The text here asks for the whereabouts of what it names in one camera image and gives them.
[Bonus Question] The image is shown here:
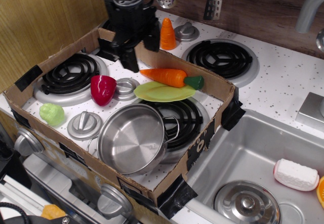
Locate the yellow orange toy piece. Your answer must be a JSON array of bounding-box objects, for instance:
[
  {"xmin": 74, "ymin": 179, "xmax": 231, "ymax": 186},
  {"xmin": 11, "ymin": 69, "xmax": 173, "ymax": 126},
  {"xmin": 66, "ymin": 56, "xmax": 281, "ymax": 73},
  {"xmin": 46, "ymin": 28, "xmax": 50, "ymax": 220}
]
[{"xmin": 40, "ymin": 204, "xmax": 66, "ymax": 220}]

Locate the red toy pepper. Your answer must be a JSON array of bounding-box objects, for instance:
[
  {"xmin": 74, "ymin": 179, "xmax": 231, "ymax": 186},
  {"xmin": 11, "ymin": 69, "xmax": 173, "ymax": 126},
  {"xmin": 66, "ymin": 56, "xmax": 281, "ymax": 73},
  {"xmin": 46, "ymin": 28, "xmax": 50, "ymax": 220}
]
[{"xmin": 91, "ymin": 75, "xmax": 117, "ymax": 107}]

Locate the silver knob ring centre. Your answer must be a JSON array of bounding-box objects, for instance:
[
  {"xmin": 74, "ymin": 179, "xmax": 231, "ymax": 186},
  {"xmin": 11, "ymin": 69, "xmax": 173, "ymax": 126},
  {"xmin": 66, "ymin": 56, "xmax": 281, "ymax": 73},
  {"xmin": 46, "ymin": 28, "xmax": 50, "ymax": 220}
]
[{"xmin": 112, "ymin": 77, "xmax": 140, "ymax": 102}]

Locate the green plastic plate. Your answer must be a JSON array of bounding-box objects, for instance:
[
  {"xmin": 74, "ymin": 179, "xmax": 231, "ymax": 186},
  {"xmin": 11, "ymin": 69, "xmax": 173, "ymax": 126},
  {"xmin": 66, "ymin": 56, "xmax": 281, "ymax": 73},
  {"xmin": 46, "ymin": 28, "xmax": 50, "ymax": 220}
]
[{"xmin": 134, "ymin": 81, "xmax": 196, "ymax": 102}]

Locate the orange toy fruit slice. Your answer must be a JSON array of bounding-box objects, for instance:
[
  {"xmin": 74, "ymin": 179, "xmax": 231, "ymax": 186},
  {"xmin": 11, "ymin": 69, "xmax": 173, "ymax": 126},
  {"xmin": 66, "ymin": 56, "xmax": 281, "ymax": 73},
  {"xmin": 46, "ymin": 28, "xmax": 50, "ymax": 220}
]
[{"xmin": 316, "ymin": 176, "xmax": 324, "ymax": 207}]

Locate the oven knob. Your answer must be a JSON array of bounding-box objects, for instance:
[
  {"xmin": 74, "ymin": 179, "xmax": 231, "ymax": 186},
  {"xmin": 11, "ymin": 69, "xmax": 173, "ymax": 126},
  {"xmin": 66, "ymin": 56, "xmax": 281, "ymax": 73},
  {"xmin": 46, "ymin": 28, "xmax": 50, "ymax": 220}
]
[
  {"xmin": 97, "ymin": 184, "xmax": 133, "ymax": 219},
  {"xmin": 14, "ymin": 128, "xmax": 45, "ymax": 157}
]

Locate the stainless steel pot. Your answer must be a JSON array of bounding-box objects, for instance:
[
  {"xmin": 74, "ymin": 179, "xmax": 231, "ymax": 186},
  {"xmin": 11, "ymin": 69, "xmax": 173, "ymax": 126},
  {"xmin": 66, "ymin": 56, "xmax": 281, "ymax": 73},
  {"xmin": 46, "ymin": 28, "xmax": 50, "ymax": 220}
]
[{"xmin": 95, "ymin": 104, "xmax": 180, "ymax": 175}]

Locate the back right stove burner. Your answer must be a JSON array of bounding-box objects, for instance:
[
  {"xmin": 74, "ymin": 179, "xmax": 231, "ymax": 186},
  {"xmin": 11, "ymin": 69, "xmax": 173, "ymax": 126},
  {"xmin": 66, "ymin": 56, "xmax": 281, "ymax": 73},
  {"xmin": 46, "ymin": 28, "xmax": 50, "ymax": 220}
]
[{"xmin": 182, "ymin": 39, "xmax": 260, "ymax": 87}]

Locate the light green toy vegetable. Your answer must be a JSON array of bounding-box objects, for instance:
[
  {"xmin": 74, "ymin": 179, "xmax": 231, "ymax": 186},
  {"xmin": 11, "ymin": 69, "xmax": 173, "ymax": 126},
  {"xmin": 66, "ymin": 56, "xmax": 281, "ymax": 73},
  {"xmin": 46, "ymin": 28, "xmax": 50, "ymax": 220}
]
[{"xmin": 39, "ymin": 103, "xmax": 65, "ymax": 126}]

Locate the grey faucet base block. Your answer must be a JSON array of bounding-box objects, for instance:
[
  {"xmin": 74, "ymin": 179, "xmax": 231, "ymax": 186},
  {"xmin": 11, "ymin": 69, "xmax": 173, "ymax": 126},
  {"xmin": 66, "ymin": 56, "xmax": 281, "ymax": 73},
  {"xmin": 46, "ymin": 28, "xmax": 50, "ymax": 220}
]
[{"xmin": 296, "ymin": 92, "xmax": 323, "ymax": 131}]

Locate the silver knob stovetop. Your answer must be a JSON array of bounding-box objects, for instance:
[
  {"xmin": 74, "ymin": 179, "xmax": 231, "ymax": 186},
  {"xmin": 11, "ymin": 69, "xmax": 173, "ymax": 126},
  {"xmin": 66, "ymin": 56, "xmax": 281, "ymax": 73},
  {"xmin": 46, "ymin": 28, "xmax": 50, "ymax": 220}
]
[
  {"xmin": 67, "ymin": 111, "xmax": 103, "ymax": 141},
  {"xmin": 174, "ymin": 22, "xmax": 200, "ymax": 42}
]

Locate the hanging metal spatula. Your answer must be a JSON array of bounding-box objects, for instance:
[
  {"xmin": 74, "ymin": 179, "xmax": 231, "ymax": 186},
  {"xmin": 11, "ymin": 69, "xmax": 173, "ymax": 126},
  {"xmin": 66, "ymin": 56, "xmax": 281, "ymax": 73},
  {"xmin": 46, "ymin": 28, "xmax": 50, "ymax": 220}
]
[{"xmin": 203, "ymin": 0, "xmax": 223, "ymax": 21}]

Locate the white red toy food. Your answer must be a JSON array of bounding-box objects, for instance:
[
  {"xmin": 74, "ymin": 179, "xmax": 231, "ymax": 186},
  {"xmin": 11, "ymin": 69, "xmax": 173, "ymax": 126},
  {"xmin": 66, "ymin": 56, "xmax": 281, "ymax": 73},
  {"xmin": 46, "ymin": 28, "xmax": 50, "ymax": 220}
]
[{"xmin": 273, "ymin": 159, "xmax": 319, "ymax": 192}]

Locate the front right stove burner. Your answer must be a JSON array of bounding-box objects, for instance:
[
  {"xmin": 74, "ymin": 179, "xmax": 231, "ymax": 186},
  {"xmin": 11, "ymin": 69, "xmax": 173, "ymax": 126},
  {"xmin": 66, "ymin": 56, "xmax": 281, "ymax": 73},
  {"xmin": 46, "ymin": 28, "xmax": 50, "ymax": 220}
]
[{"xmin": 135, "ymin": 97, "xmax": 209, "ymax": 164}]

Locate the orange toy carrot green top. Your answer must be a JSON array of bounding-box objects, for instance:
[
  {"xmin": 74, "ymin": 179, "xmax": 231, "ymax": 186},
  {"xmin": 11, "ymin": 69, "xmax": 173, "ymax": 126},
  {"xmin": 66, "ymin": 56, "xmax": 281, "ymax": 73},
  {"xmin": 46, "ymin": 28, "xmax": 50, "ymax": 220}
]
[{"xmin": 140, "ymin": 68, "xmax": 205, "ymax": 90}]

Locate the left oven knob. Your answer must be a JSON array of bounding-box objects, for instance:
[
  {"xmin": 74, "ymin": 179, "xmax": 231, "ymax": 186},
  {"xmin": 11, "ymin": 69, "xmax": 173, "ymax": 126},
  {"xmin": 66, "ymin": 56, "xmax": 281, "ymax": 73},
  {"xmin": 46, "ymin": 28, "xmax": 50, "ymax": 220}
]
[{"xmin": 14, "ymin": 128, "xmax": 45, "ymax": 157}]

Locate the right oven knob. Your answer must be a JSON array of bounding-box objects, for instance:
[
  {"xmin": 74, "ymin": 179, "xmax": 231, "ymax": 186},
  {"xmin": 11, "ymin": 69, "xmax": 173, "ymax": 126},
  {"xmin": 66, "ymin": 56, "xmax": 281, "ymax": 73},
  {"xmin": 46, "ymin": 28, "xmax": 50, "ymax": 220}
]
[{"xmin": 97, "ymin": 184, "xmax": 133, "ymax": 219}]

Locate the silver faucet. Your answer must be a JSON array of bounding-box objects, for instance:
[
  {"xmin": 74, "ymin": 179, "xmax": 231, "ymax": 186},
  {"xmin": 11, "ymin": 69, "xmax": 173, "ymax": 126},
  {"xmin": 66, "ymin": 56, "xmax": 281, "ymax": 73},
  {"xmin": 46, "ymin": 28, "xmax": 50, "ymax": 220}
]
[{"xmin": 295, "ymin": 0, "xmax": 324, "ymax": 53}]

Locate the steel pot lid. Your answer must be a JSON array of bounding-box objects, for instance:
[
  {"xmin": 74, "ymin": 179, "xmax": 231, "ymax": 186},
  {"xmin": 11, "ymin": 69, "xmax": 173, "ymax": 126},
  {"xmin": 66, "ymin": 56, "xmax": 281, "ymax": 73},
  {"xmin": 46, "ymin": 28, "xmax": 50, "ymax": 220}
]
[{"xmin": 213, "ymin": 181, "xmax": 281, "ymax": 223}]

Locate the front left stove burner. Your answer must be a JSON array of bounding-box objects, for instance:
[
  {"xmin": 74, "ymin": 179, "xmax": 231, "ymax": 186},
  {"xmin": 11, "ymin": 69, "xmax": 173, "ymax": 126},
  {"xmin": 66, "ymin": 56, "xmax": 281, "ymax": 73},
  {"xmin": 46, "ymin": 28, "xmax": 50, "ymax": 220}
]
[{"xmin": 33, "ymin": 53, "xmax": 109, "ymax": 107}]

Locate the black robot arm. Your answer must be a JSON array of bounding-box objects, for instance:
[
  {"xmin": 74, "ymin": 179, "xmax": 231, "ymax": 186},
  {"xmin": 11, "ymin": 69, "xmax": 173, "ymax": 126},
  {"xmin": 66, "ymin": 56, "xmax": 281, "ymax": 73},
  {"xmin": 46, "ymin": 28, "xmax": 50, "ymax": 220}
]
[{"xmin": 104, "ymin": 0, "xmax": 160, "ymax": 73}]

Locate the silver knob front stovetop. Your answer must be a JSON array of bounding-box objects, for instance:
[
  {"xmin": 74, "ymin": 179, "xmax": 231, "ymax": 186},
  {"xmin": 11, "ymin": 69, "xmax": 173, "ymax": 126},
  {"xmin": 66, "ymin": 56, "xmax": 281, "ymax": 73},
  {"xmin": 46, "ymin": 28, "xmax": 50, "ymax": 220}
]
[{"xmin": 67, "ymin": 111, "xmax": 103, "ymax": 141}]

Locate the steel sink basin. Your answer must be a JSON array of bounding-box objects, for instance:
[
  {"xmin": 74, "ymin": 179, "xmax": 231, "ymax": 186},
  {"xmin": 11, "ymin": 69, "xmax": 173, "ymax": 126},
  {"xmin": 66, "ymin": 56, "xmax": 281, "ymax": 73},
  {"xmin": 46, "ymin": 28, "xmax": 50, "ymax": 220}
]
[{"xmin": 187, "ymin": 110, "xmax": 323, "ymax": 223}]

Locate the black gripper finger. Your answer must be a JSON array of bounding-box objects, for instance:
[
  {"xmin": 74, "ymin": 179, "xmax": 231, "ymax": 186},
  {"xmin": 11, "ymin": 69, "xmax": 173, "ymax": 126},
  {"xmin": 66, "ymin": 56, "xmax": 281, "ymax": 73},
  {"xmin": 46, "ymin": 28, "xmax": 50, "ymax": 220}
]
[
  {"xmin": 119, "ymin": 48, "xmax": 139, "ymax": 73},
  {"xmin": 143, "ymin": 33, "xmax": 160, "ymax": 52}
]

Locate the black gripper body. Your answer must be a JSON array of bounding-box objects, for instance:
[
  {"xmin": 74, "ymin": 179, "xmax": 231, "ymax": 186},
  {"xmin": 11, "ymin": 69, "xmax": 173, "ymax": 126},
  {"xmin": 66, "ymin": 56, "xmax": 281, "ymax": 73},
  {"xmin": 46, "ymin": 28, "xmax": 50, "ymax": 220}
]
[{"xmin": 104, "ymin": 0, "xmax": 160, "ymax": 49}]

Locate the orange toy carrot cone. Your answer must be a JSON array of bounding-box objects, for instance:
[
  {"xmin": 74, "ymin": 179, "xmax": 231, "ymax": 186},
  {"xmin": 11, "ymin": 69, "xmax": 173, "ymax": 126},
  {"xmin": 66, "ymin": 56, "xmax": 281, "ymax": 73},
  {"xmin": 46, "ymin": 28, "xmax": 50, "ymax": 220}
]
[{"xmin": 160, "ymin": 18, "xmax": 177, "ymax": 50}]

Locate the silver knob back stovetop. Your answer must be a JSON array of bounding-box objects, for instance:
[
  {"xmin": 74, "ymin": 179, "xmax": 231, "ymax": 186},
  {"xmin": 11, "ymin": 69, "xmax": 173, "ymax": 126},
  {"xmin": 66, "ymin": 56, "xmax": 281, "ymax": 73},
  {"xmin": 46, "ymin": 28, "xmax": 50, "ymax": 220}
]
[{"xmin": 174, "ymin": 22, "xmax": 200, "ymax": 42}]

